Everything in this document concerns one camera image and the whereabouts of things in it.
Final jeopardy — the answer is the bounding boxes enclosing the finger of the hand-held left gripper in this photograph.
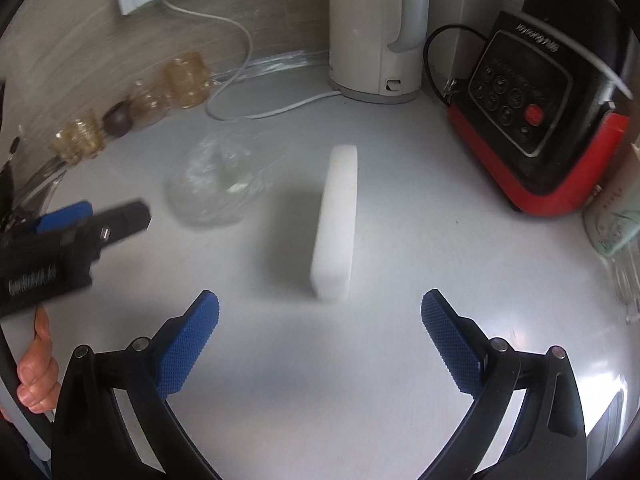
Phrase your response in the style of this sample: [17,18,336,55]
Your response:
[64,201,152,262]
[26,201,94,236]

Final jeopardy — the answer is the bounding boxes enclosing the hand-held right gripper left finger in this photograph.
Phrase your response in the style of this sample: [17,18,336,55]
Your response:
[51,290,224,480]

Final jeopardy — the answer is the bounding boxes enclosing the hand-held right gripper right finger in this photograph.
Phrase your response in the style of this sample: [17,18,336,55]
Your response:
[414,289,587,480]

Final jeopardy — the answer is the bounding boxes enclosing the clear plastic bag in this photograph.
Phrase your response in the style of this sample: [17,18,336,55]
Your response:
[166,131,267,227]

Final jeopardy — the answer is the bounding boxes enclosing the white sponge block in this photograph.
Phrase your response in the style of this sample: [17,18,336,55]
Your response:
[309,144,359,303]

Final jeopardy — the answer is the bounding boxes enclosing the person's left hand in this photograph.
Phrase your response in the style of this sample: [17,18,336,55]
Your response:
[16,308,62,414]

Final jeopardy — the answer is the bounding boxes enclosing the dark brown round bowl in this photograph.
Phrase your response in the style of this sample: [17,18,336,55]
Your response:
[102,101,134,137]

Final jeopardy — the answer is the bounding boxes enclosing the clear measuring cup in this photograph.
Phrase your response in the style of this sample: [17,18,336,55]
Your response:
[582,179,640,257]

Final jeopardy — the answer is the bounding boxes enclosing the black red blender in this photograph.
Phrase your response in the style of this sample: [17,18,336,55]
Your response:
[446,0,632,217]

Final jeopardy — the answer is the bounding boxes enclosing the white electric kettle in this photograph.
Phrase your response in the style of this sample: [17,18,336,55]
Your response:
[328,0,431,105]

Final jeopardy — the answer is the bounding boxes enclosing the white power cable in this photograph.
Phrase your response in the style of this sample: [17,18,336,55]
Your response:
[160,0,342,121]

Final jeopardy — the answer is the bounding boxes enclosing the black power cable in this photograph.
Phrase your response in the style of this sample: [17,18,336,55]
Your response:
[423,25,497,107]

